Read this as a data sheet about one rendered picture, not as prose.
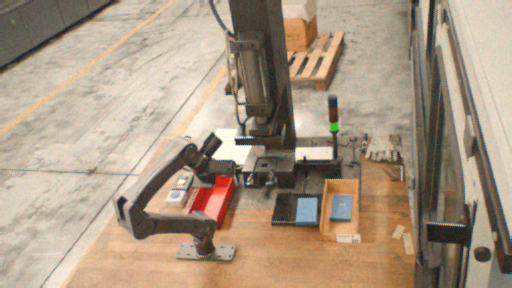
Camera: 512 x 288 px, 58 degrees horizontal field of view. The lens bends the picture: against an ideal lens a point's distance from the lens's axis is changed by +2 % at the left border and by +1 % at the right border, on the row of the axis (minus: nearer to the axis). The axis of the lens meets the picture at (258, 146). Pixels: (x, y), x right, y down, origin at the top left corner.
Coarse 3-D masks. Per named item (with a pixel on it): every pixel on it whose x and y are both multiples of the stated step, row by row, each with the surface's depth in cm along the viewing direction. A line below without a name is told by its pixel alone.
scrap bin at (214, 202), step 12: (216, 180) 185; (228, 180) 184; (204, 192) 183; (216, 192) 183; (228, 192) 176; (192, 204) 171; (204, 204) 178; (216, 204) 177; (228, 204) 176; (216, 216) 163
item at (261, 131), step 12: (276, 108) 177; (252, 120) 172; (264, 120) 169; (240, 132) 174; (252, 132) 167; (264, 132) 166; (276, 132) 170; (240, 144) 172; (252, 144) 171; (264, 144) 170; (276, 144) 169
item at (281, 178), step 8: (296, 168) 185; (248, 176) 180; (256, 176) 179; (264, 176) 179; (280, 176) 177; (288, 176) 176; (296, 176) 185; (256, 184) 182; (280, 184) 179; (288, 184) 179
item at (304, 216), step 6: (300, 198) 170; (306, 198) 170; (312, 198) 169; (300, 204) 167; (306, 204) 167; (312, 204) 167; (300, 210) 165; (306, 210) 164; (312, 210) 164; (300, 216) 162; (306, 216) 162; (312, 216) 161; (300, 222) 157; (306, 222) 156; (312, 222) 156
